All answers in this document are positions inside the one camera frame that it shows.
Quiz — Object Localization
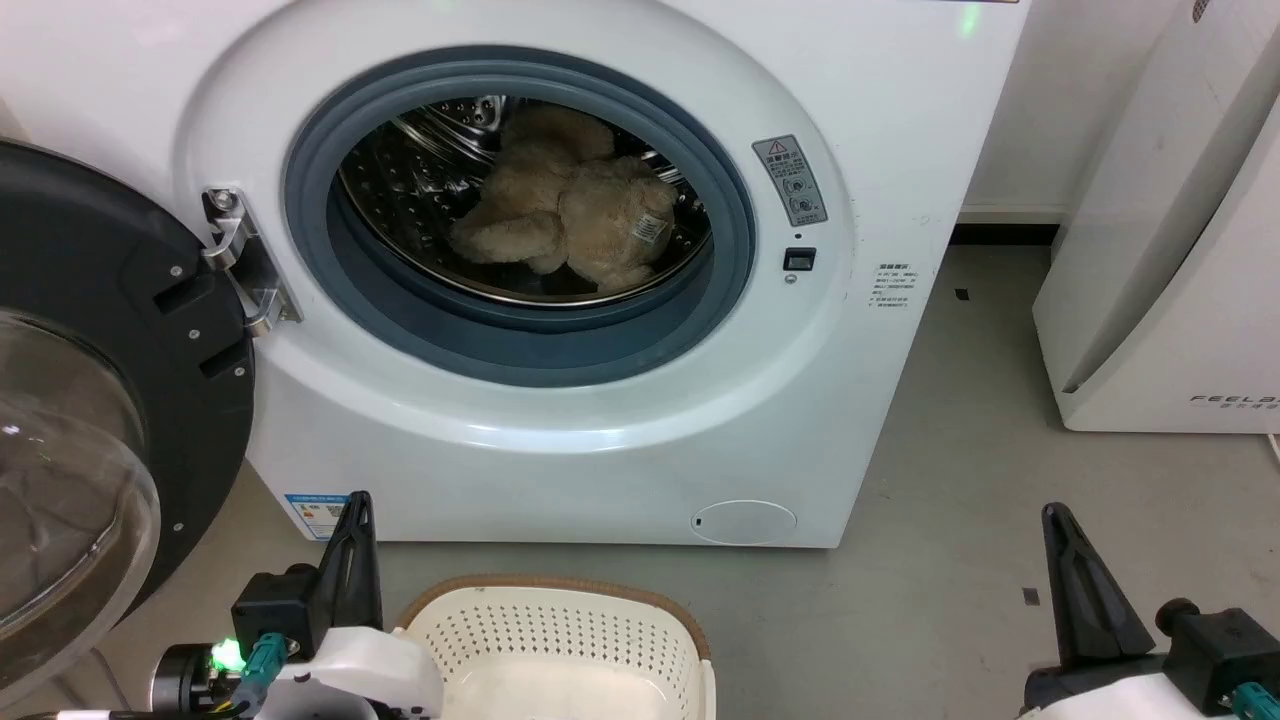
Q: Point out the grey rubber door seal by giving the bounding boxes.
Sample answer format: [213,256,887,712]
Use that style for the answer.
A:
[283,45,757,389]

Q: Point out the white front-load washing machine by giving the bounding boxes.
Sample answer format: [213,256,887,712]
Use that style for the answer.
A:
[0,0,1031,549]

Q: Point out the white perforated laundry basket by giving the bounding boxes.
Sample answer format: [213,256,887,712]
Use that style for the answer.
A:
[395,575,717,720]

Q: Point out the blue energy label sticker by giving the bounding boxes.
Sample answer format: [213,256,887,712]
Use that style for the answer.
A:
[284,492,351,542]

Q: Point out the small printed text label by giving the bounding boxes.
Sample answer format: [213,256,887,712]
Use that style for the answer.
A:
[868,264,913,311]

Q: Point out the grey warning sticker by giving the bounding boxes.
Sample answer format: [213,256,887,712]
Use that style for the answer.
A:
[752,135,829,228]

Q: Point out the round white filter cover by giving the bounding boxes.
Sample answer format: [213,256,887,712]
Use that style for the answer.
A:
[691,500,798,547]

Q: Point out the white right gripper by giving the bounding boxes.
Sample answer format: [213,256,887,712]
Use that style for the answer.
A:
[1020,502,1237,720]

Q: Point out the dark grey glass washer door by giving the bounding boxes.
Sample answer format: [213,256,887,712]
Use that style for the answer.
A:
[0,140,257,703]

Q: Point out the metal washer door hinge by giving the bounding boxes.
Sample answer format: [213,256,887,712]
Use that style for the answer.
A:
[202,187,303,338]

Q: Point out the perforated steel washer drum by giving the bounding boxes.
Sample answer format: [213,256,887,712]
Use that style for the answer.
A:
[338,93,713,307]

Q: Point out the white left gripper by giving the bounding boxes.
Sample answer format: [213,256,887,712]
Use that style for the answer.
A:
[255,490,445,720]

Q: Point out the teal left cable connector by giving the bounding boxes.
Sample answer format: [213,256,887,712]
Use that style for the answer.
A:
[240,632,293,693]

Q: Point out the beige plush teddy bear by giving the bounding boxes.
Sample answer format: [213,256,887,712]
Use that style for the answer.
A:
[448,104,679,294]

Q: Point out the black wall baseboard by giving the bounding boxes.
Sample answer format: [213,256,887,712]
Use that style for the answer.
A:
[950,222,1061,247]

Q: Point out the white air purifier appliance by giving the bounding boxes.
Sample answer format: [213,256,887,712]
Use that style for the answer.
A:
[1032,0,1280,434]

